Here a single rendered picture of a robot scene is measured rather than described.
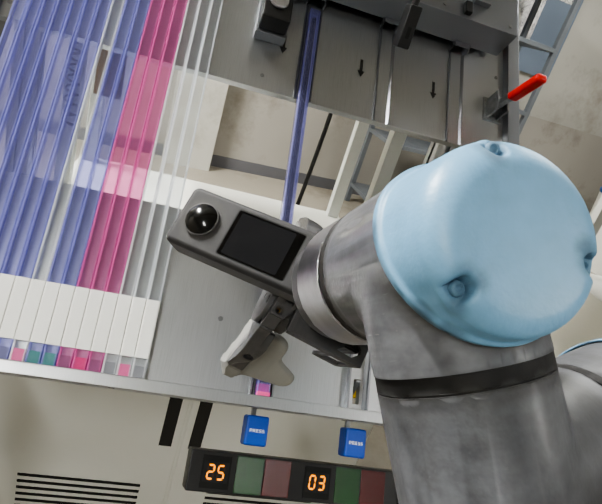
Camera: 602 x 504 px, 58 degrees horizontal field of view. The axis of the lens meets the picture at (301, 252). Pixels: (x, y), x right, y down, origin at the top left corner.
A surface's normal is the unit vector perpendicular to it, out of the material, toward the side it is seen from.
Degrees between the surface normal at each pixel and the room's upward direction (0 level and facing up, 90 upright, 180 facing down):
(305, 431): 90
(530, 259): 53
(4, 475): 90
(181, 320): 48
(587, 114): 90
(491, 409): 62
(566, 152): 90
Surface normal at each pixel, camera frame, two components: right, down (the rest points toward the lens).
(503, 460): -0.06, -0.11
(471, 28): -0.12, 0.94
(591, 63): 0.26, 0.46
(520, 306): 0.29, -0.18
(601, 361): 0.14, -0.95
